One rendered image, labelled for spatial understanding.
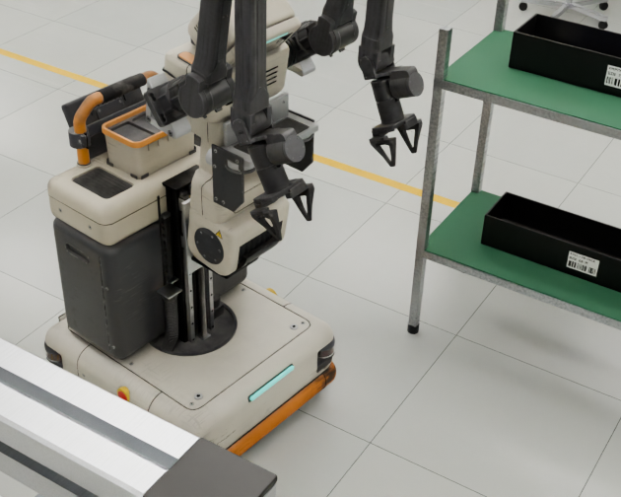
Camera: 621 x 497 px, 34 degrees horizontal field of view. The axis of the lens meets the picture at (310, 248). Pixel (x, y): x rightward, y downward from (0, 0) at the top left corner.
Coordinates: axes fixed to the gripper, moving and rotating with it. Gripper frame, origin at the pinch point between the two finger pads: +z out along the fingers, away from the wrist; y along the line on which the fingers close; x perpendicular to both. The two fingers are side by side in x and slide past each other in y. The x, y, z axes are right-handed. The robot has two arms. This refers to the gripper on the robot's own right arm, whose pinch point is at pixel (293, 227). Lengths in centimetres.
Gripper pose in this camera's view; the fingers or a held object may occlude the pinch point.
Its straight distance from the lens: 218.4
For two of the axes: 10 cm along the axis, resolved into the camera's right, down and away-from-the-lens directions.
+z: 3.6, 8.9, 2.7
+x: -6.7, 0.4, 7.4
